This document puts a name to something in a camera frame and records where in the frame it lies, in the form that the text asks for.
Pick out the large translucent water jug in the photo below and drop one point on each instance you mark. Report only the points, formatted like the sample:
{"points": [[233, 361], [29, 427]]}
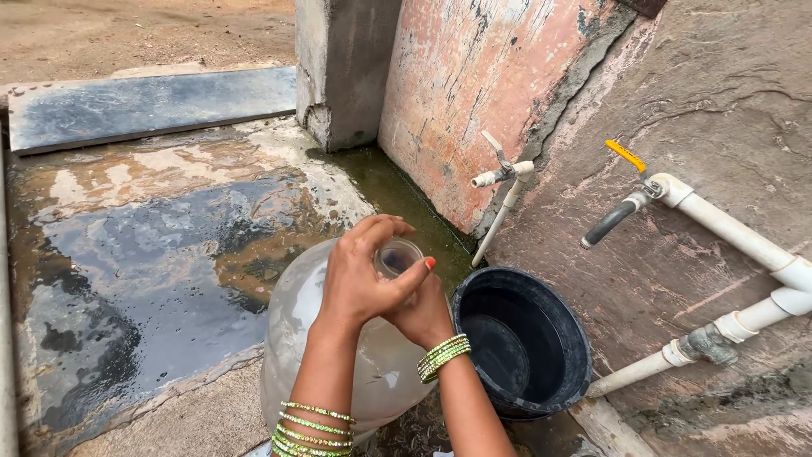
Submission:
{"points": [[380, 374]]}

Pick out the grey stone slab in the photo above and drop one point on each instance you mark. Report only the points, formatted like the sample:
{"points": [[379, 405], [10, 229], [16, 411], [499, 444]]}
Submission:
{"points": [[146, 108]]}

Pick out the stack of green bangles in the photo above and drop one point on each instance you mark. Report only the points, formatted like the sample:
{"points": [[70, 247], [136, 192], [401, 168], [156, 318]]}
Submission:
{"points": [[444, 357], [314, 431]]}

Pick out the black plastic bucket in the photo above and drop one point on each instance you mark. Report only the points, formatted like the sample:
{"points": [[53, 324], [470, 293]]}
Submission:
{"points": [[526, 343]]}

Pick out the concrete pillar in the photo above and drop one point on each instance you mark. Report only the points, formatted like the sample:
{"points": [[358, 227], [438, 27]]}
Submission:
{"points": [[342, 70]]}

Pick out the person's right hand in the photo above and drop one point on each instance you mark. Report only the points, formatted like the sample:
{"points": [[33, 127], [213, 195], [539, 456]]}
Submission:
{"points": [[428, 314]]}

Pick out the white tap on thin pipe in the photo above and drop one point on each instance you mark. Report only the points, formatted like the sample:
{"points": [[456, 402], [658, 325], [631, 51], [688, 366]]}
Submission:
{"points": [[504, 203]]}

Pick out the white pipe with metal fitting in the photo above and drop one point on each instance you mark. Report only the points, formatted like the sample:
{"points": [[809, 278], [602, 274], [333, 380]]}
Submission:
{"points": [[698, 346]]}

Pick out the person's left hand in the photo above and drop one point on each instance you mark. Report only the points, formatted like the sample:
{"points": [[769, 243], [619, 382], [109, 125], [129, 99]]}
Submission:
{"points": [[352, 285]]}

